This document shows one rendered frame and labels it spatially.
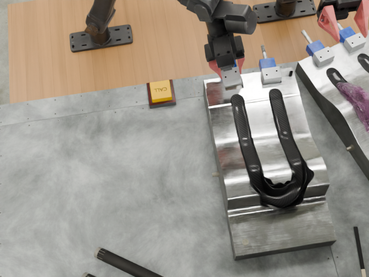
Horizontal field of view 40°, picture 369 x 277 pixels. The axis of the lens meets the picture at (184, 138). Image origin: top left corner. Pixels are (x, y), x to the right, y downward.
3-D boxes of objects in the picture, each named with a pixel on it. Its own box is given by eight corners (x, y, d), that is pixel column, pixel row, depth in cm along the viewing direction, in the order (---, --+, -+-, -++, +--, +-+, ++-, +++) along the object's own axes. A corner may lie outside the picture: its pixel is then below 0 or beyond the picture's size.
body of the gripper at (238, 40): (245, 54, 132) (240, 31, 126) (207, 64, 133) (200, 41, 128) (241, 40, 136) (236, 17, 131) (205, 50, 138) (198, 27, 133)
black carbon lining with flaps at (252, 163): (227, 98, 144) (229, 82, 136) (283, 90, 145) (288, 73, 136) (252, 216, 130) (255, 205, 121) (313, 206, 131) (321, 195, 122)
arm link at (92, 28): (111, 4, 151) (94, -2, 152) (97, 26, 148) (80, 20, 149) (114, 17, 157) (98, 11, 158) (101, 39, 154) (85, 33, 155)
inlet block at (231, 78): (216, 47, 147) (213, 39, 142) (233, 43, 147) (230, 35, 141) (225, 89, 144) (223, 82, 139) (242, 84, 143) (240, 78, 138)
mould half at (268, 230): (203, 95, 153) (203, 71, 141) (288, 82, 154) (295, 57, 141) (234, 260, 133) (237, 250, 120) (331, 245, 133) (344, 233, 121)
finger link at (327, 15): (364, 28, 110) (352, -7, 113) (332, 33, 110) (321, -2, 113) (356, 45, 116) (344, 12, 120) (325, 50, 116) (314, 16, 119)
